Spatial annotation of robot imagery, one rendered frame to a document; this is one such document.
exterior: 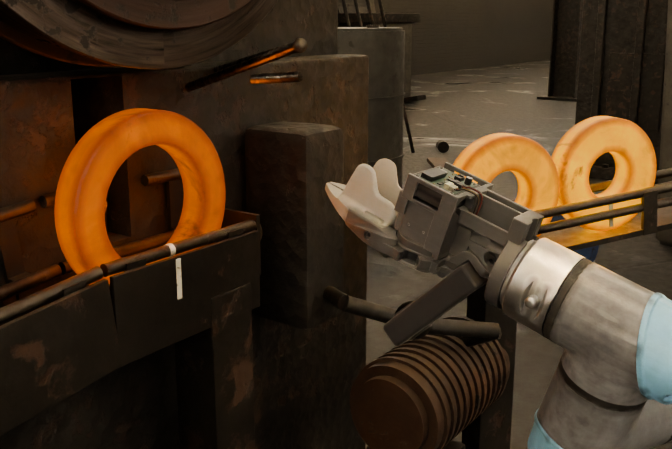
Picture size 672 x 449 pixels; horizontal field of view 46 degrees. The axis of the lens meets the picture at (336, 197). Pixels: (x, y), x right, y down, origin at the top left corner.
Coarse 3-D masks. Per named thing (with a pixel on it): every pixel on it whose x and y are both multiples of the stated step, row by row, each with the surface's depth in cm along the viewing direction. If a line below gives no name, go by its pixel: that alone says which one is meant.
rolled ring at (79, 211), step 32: (96, 128) 70; (128, 128) 70; (160, 128) 73; (192, 128) 76; (96, 160) 68; (192, 160) 77; (64, 192) 68; (96, 192) 68; (192, 192) 80; (224, 192) 81; (64, 224) 68; (96, 224) 69; (192, 224) 79; (96, 256) 69
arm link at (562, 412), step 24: (552, 384) 67; (552, 408) 66; (576, 408) 64; (600, 408) 63; (624, 408) 62; (648, 408) 67; (552, 432) 66; (576, 432) 64; (600, 432) 64; (624, 432) 64; (648, 432) 67
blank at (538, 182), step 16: (480, 144) 98; (496, 144) 97; (512, 144) 98; (528, 144) 99; (464, 160) 97; (480, 160) 97; (496, 160) 98; (512, 160) 99; (528, 160) 99; (544, 160) 100; (480, 176) 98; (528, 176) 100; (544, 176) 101; (528, 192) 101; (544, 192) 101; (528, 208) 101; (544, 208) 102
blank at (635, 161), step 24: (600, 120) 102; (624, 120) 103; (576, 144) 101; (600, 144) 102; (624, 144) 104; (648, 144) 105; (576, 168) 102; (624, 168) 106; (648, 168) 106; (576, 192) 103; (576, 216) 104; (624, 216) 106
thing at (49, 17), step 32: (0, 0) 57; (32, 0) 59; (64, 0) 61; (256, 0) 79; (32, 32) 65; (64, 32) 62; (96, 32) 64; (128, 32) 67; (160, 32) 69; (192, 32) 72; (224, 32) 76; (128, 64) 67; (160, 64) 70
